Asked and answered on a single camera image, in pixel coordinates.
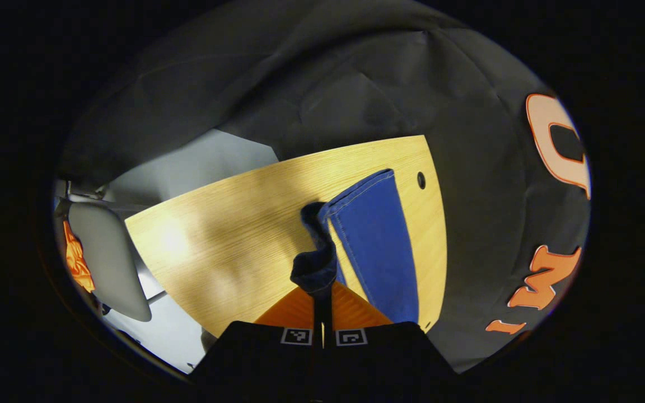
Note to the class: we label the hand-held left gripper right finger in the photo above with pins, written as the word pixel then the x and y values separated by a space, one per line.
pixel 384 352

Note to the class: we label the grey chair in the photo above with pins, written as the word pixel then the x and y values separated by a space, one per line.
pixel 110 257

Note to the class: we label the orange cloth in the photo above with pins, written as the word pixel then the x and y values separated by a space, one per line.
pixel 78 260

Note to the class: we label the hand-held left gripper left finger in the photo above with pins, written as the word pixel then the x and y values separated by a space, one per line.
pixel 261 352

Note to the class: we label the blue jeans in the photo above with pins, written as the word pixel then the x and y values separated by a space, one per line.
pixel 378 235

